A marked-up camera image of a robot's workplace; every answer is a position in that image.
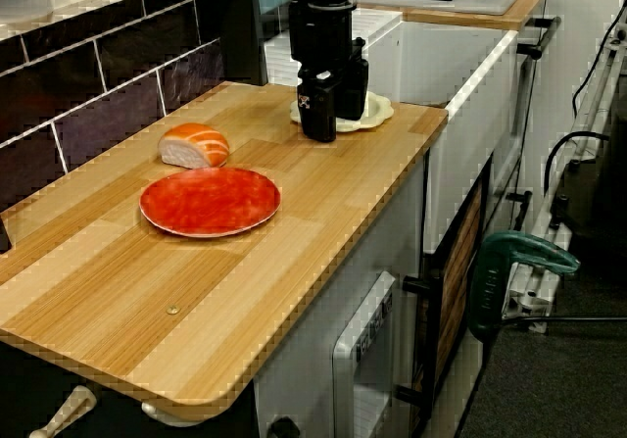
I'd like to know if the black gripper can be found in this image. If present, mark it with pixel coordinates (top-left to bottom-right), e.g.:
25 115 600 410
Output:
287 9 370 143

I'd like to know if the cream scalloped plate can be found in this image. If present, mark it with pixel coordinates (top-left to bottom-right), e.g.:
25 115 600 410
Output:
288 89 396 133

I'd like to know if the salmon nigiri sushi toy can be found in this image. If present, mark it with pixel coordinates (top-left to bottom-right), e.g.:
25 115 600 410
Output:
157 122 231 169

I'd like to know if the red round plate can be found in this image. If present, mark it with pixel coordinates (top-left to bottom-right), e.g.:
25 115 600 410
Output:
138 166 283 238

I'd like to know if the dark shelf side panel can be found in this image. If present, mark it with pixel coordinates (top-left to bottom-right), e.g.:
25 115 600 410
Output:
215 0 268 86

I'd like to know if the white toy sink unit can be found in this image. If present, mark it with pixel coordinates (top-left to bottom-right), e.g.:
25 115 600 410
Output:
264 6 520 256

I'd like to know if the wood panel cabinet door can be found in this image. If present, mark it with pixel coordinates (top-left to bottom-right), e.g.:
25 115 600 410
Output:
423 156 494 419

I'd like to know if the white toy kitchen cabinet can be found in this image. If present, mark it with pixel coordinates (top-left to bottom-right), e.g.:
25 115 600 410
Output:
252 156 427 438

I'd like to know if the green bar clamp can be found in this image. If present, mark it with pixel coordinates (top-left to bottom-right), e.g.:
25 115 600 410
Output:
467 230 582 346

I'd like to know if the grey toy appliance door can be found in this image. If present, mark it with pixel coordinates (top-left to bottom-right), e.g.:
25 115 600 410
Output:
331 270 398 438

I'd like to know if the dark tile backsplash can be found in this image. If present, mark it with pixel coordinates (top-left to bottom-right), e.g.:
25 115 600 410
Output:
0 0 226 214

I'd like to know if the black appliance knob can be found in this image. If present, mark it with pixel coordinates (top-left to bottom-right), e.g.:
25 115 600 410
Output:
267 415 301 438

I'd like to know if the black cabinet door handle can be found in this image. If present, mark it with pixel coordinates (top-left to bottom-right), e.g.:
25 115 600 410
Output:
506 189 534 233
395 269 443 410

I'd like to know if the black oven handle bar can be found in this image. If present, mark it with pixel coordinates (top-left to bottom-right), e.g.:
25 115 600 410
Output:
516 15 563 61

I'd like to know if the thick black cable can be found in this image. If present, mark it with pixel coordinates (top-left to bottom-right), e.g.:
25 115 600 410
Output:
542 131 612 204

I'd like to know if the thin black cable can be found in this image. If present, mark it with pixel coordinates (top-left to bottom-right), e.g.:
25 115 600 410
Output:
571 1 627 119

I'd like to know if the aluminium frame rail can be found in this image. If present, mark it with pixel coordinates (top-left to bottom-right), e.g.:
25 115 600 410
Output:
504 30 627 334

